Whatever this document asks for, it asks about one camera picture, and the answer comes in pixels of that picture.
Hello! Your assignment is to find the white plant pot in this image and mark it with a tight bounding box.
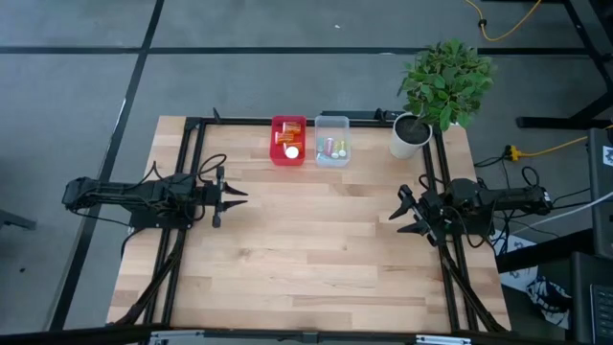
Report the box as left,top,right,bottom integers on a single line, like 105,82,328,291
388,112,434,161

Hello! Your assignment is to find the red plastic bin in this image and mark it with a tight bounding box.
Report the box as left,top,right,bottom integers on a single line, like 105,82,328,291
269,114,307,168

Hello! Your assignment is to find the green leafy plant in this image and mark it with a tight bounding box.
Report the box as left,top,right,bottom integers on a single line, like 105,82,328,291
397,38,499,133

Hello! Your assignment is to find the clear plastic bin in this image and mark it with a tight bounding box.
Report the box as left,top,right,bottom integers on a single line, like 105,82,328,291
313,115,352,169

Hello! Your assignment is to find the black camera mount rail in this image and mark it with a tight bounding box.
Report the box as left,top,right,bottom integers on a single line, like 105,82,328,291
0,324,613,345

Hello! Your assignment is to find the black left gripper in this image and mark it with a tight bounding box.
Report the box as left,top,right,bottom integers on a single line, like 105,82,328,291
189,165,250,229

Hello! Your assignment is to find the black aluminium table frame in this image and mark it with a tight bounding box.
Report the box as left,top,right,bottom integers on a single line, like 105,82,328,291
107,107,511,336

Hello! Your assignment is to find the white cable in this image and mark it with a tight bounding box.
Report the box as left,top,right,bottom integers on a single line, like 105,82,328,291
507,191,613,237

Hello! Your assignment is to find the white paper sheet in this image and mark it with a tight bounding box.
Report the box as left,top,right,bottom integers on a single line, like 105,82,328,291
491,229,538,294

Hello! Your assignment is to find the black equipment box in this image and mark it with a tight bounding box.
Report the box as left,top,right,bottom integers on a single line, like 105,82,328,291
587,127,613,261

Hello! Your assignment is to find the yellow extension cable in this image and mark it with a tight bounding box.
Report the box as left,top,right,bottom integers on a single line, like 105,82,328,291
506,123,613,162
463,0,543,43

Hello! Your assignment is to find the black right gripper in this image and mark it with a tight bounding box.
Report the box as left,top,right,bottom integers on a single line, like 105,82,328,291
388,183,452,248

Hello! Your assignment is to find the black stand foot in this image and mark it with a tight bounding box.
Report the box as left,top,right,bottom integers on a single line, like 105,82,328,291
0,208,38,232

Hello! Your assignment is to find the black metal stand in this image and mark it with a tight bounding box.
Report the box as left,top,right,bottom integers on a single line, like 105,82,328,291
515,0,613,130

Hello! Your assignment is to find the black floor cable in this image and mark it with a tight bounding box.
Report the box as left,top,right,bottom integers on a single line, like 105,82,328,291
545,186,593,212

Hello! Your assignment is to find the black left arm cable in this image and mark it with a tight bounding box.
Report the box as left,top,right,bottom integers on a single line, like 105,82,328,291
138,152,228,222

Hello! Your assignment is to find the black white patterned bag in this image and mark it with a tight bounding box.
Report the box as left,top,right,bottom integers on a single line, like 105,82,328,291
525,274,574,332

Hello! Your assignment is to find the black case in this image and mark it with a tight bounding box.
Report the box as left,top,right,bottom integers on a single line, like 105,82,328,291
568,250,613,344

